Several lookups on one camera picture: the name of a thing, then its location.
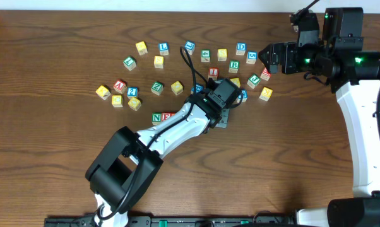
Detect red E letter block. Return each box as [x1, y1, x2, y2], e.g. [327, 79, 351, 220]
[160, 112, 175, 122]

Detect green N letter block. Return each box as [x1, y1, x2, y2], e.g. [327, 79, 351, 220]
[151, 113, 162, 125]

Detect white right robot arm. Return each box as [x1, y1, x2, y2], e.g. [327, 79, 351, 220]
[258, 8, 380, 226]

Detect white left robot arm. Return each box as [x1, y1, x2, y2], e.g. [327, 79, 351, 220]
[85, 91, 237, 226]

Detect blue 5 number block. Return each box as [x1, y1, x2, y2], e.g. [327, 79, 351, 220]
[246, 51, 258, 64]

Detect red M letter block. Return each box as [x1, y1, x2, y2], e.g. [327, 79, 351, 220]
[260, 68, 271, 81]

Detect blue D block upper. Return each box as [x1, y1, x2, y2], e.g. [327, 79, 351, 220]
[236, 42, 246, 55]

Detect green J letter block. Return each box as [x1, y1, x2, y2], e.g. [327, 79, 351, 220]
[247, 74, 261, 89]

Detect green B letter block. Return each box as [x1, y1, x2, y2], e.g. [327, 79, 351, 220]
[229, 60, 240, 74]

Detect blue T letter block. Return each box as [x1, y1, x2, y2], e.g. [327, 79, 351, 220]
[238, 90, 248, 102]

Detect yellow K letter block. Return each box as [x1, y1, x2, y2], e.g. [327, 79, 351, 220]
[259, 87, 273, 102]

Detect yellow block beside P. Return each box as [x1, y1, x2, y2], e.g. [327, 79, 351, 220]
[230, 78, 240, 88]

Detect blue H letter block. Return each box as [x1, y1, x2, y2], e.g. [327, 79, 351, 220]
[191, 83, 204, 94]

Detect red I block lower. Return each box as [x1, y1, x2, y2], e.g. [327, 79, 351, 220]
[208, 67, 219, 80]

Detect yellow block beside Z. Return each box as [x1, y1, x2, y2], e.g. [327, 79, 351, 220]
[171, 81, 184, 95]

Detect green 4 number block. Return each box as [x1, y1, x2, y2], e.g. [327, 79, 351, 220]
[201, 49, 211, 62]

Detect green Z letter block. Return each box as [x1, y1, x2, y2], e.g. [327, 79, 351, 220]
[151, 81, 163, 95]

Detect blue L block tilted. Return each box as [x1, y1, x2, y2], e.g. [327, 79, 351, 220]
[184, 40, 196, 55]

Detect yellow S letter block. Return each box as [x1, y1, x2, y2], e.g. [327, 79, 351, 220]
[153, 55, 164, 69]

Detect yellow O letter block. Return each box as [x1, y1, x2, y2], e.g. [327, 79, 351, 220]
[128, 97, 142, 111]

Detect blue 2 number block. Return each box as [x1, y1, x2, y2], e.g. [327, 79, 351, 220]
[127, 87, 139, 99]

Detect blue L block upright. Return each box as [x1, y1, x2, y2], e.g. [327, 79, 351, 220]
[158, 42, 169, 55]

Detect yellow C letter block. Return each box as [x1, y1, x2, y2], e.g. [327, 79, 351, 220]
[112, 95, 123, 108]

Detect red A letter block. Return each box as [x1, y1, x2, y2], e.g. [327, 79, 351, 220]
[113, 79, 127, 94]

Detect green L letter block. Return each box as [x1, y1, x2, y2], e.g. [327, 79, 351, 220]
[123, 56, 136, 71]

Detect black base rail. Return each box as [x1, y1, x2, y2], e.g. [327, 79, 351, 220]
[43, 211, 297, 227]

